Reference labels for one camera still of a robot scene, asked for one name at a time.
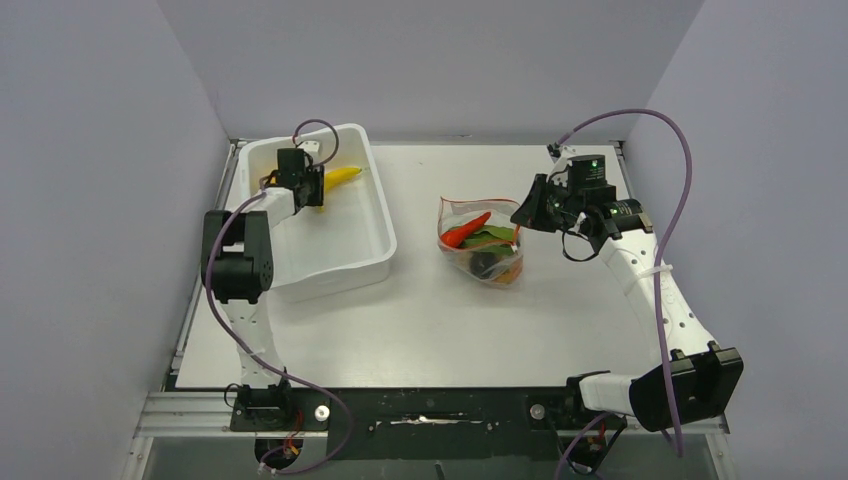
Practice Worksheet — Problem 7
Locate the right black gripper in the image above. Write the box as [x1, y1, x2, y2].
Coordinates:
[512, 174, 584, 233]

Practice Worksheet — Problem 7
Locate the yellow toy banana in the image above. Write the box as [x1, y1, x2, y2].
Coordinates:
[319, 167, 363, 212]

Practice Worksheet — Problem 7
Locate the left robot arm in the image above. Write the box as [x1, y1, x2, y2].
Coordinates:
[201, 148, 324, 431]

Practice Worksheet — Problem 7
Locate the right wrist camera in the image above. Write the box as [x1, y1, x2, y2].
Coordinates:
[548, 144, 578, 186]

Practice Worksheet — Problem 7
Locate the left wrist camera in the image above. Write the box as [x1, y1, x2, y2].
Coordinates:
[300, 140, 323, 159]

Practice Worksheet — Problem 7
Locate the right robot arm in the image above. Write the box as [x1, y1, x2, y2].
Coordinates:
[511, 155, 744, 432]

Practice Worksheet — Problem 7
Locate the red toy chili pepper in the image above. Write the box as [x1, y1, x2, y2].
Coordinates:
[439, 212, 491, 248]

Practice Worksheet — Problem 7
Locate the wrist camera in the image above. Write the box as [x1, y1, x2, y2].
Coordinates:
[548, 144, 578, 186]
[300, 140, 323, 159]

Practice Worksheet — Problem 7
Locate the clear zip top bag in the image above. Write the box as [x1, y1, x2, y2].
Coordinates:
[436, 197, 524, 287]

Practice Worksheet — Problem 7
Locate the white plastic bin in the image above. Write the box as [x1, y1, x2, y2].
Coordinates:
[270, 123, 397, 302]

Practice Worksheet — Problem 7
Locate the green toy vegetable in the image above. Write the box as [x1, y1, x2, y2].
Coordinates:
[459, 225, 520, 257]

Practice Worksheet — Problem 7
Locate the toy pineapple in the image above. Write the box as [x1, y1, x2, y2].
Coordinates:
[492, 255, 524, 286]

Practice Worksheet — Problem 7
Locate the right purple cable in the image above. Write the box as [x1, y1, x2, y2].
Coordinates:
[547, 109, 694, 480]

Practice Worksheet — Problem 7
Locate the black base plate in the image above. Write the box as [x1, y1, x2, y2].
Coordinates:
[224, 385, 627, 471]

